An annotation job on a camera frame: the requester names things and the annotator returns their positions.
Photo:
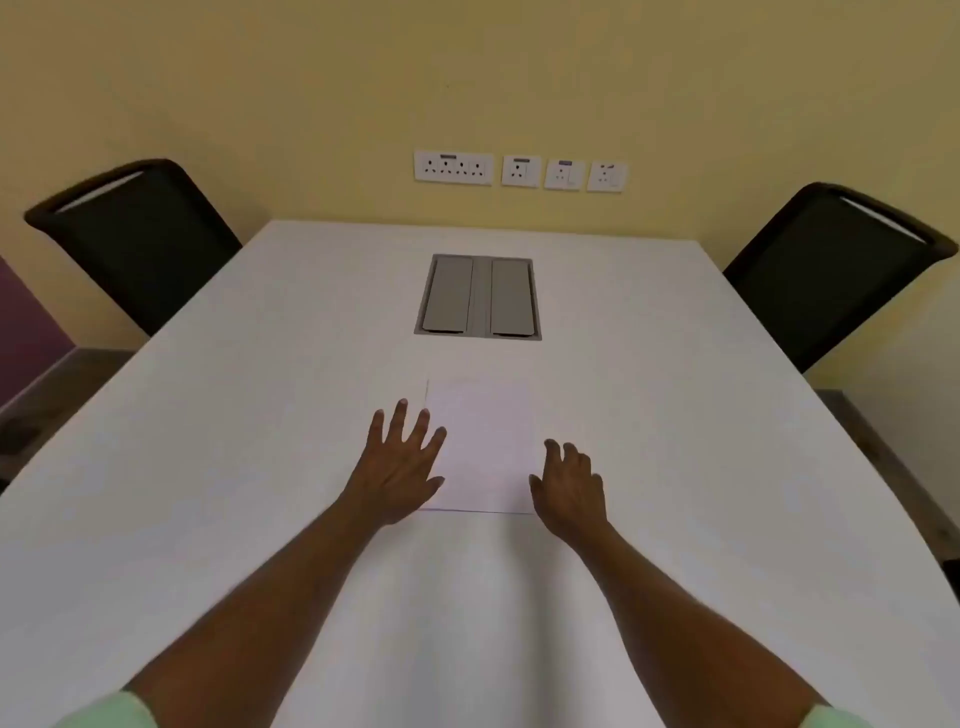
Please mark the person's right forearm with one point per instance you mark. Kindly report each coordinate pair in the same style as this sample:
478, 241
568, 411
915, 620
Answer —
675, 630

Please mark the person's left middle finger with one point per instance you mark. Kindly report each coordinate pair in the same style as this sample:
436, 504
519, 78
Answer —
420, 429

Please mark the light green left sleeve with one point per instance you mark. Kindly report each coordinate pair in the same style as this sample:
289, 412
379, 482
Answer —
105, 712

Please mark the white paper sheet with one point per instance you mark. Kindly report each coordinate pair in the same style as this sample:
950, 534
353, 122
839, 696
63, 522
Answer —
487, 450

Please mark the person's right thumb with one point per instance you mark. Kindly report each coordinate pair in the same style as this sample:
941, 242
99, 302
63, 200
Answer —
537, 491

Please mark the person's left thumb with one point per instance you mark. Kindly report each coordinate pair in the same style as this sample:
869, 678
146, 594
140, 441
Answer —
435, 489

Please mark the wide white wall socket panel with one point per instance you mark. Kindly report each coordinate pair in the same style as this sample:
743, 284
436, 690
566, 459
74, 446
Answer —
453, 168

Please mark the person's left little finger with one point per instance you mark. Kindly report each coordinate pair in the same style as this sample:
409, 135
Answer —
377, 429

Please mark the person's right hand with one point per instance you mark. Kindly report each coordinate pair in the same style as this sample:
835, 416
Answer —
574, 499

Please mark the light green sleeve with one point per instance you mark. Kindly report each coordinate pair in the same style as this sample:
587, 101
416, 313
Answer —
105, 712
825, 718

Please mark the white single wall socket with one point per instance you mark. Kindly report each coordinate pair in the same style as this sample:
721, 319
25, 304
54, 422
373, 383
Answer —
520, 172

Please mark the person's left forearm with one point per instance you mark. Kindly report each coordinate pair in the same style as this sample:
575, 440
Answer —
262, 607

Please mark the person's right little finger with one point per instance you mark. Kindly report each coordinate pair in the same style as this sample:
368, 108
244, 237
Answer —
598, 486

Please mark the black mesh office chair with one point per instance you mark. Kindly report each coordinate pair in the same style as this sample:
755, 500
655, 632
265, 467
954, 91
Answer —
825, 274
139, 240

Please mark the white socket with switch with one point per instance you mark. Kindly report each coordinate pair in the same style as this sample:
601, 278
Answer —
564, 174
607, 176

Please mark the person's right middle finger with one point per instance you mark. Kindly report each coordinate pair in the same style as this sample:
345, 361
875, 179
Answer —
571, 454

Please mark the light green right sleeve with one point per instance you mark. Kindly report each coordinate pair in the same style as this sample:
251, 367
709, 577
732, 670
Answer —
825, 718

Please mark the person's left hand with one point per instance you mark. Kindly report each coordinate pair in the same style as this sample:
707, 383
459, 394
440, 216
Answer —
390, 480

